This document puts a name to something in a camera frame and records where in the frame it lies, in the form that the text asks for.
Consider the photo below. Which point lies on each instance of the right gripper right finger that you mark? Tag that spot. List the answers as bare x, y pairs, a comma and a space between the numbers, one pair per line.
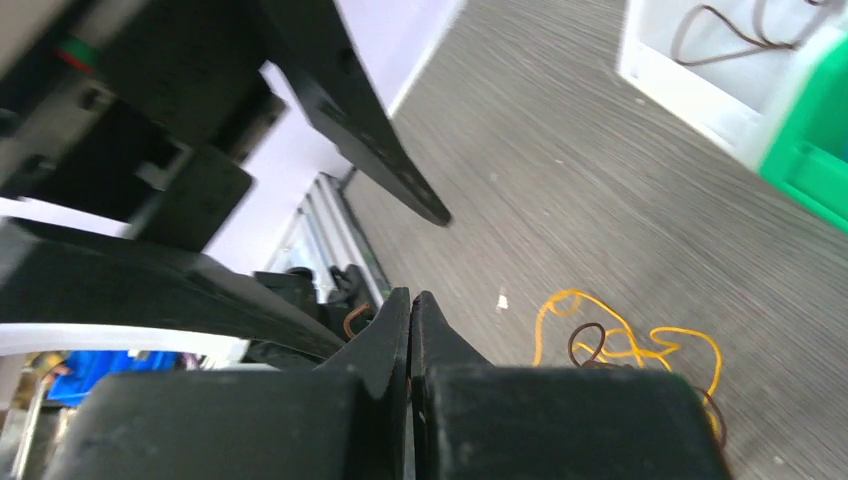
474, 420

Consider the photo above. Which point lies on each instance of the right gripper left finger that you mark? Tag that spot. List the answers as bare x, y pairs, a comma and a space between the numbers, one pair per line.
344, 419

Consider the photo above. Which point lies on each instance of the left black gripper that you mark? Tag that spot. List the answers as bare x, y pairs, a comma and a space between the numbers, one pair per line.
142, 112

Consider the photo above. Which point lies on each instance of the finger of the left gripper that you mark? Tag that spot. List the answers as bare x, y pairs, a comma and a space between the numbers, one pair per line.
309, 43

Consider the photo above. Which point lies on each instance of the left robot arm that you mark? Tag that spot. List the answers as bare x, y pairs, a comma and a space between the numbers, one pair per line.
292, 284

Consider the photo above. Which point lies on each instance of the person in blue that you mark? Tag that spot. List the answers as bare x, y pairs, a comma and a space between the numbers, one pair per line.
88, 367

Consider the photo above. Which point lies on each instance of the white plastic bin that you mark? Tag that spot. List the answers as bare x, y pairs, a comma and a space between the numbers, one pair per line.
731, 70

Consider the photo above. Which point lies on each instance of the green plastic bin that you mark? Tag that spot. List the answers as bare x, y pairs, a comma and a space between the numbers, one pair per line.
808, 160

